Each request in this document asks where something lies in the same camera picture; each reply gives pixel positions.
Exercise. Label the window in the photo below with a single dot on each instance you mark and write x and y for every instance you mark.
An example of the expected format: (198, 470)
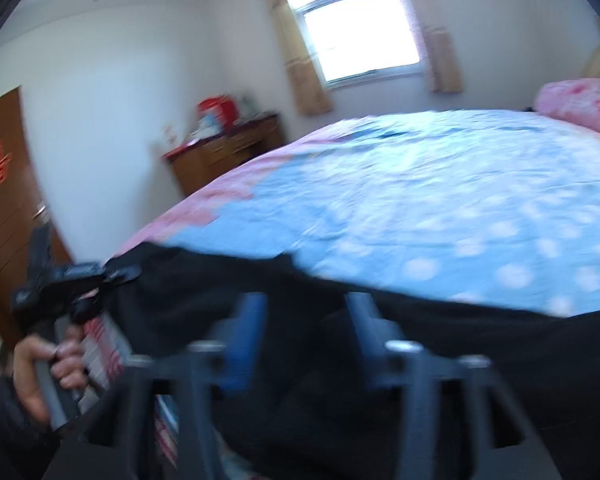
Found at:
(355, 30)

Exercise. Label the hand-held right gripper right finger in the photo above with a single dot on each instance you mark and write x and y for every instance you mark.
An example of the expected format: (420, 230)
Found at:
(365, 340)

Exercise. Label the brown wooden door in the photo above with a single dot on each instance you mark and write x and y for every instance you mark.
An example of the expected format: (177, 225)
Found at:
(5, 230)

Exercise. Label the person's left hand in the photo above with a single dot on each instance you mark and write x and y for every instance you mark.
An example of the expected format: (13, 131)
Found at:
(25, 375)

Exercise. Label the wooden dresser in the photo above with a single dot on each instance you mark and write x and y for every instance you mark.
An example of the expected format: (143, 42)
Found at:
(220, 152)

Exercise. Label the person's left forearm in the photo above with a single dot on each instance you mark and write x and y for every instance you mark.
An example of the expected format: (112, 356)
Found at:
(10, 435)

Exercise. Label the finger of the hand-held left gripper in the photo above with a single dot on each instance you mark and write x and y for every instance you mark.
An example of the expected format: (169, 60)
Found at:
(100, 274)

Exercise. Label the red gift box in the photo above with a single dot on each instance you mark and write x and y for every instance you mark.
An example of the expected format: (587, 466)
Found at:
(216, 110)

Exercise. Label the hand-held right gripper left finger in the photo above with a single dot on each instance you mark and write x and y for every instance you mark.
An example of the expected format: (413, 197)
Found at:
(242, 340)

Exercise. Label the black pants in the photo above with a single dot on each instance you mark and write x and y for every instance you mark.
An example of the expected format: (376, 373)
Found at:
(305, 410)

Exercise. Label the pink pillow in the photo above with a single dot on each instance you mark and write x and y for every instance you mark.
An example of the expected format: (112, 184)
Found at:
(580, 102)

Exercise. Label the white plastic bag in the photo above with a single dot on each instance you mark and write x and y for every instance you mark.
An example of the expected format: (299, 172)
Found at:
(171, 136)

